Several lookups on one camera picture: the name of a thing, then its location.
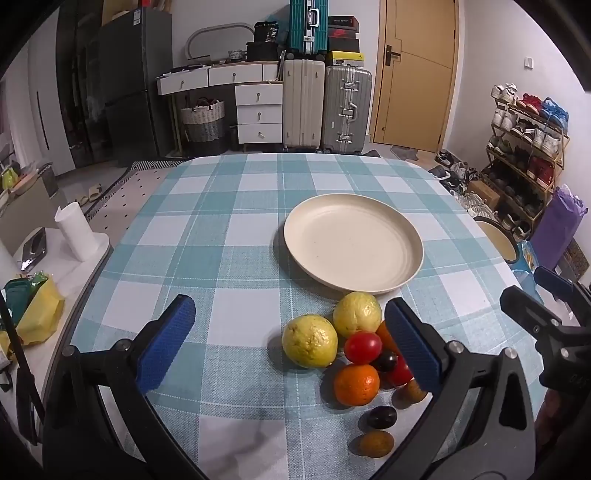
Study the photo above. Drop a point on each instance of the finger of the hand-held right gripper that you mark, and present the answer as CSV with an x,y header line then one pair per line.
x,y
526,309
551,278

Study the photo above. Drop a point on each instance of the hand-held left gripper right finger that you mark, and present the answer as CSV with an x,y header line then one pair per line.
x,y
411,341

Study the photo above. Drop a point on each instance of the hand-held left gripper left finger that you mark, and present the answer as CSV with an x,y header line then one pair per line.
x,y
166,341

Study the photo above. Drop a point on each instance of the orange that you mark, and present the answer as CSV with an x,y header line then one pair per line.
x,y
384,337
356,385

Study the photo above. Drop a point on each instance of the red tomato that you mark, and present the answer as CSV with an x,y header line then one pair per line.
x,y
399,374
363,347

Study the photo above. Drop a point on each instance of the brown longan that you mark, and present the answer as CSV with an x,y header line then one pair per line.
x,y
376,444
412,392

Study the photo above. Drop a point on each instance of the yellow-green guava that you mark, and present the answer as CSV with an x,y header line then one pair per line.
x,y
310,340
358,314

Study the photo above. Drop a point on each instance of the cream round plate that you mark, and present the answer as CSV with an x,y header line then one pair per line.
x,y
351,240

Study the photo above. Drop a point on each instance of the purple bag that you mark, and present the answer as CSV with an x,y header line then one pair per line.
x,y
556,226

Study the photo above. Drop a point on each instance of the cream basin with dark rim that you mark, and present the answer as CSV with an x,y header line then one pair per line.
x,y
496,237

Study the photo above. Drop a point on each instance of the cardboard box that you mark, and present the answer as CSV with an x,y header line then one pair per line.
x,y
484,194

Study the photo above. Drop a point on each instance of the white side table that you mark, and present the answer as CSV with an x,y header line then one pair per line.
x,y
69,277

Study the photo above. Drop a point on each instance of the metal shoe rack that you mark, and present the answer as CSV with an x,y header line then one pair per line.
x,y
526,157

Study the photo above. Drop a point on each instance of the yellow bag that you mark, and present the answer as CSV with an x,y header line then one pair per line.
x,y
41,314

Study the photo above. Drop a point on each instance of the blue checked tablecloth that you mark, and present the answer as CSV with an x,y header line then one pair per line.
x,y
231,230

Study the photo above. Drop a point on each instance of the pile of shoes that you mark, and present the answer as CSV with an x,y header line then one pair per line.
x,y
455,177

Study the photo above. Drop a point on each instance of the paper towel roll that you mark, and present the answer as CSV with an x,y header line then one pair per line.
x,y
74,230

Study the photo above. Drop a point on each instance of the green packet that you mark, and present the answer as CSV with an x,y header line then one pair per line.
x,y
21,295

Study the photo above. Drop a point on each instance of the dotted white rug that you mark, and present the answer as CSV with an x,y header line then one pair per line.
x,y
134,189

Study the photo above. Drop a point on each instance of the shiny metal box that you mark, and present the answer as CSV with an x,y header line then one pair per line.
x,y
33,249

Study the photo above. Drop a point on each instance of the pair of beige slippers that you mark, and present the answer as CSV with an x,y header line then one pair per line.
x,y
88,194

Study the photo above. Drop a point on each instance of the grey door mat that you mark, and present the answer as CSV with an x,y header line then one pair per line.
x,y
405,152

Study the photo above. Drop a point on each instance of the grey storage cabinet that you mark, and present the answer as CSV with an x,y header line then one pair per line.
x,y
27,212

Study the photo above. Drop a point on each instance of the woven laundry basket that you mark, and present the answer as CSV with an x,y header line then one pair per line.
x,y
203,122

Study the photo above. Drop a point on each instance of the wooden door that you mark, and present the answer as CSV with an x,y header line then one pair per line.
x,y
415,83

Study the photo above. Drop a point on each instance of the silver suitcase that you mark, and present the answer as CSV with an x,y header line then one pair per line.
x,y
346,110

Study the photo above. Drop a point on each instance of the white drawer chest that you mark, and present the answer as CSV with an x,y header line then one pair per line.
x,y
258,115

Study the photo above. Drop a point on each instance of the dark grey refrigerator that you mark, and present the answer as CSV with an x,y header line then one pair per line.
x,y
134,92

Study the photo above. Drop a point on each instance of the beige suitcase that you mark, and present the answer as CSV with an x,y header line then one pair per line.
x,y
302,106

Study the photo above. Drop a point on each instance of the dark glass cabinet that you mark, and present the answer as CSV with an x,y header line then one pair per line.
x,y
78,92

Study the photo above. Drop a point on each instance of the white dressing desk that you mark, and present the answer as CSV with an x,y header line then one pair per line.
x,y
203,76

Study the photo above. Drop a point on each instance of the yellow and black shoe box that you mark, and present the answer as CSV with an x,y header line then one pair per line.
x,y
345,58

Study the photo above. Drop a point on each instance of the plain black shoe box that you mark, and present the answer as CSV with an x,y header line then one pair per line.
x,y
344,45

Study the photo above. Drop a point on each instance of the black storage box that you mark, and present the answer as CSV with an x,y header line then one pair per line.
x,y
265,51

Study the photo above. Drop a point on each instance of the oval mirror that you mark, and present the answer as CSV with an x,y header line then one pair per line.
x,y
221,39

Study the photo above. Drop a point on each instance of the red and black shoe box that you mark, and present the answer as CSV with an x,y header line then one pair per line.
x,y
342,33

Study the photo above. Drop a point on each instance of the black printed bag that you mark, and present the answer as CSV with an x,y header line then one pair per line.
x,y
266,32

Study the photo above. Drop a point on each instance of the teal suitcase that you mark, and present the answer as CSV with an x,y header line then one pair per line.
x,y
307,27

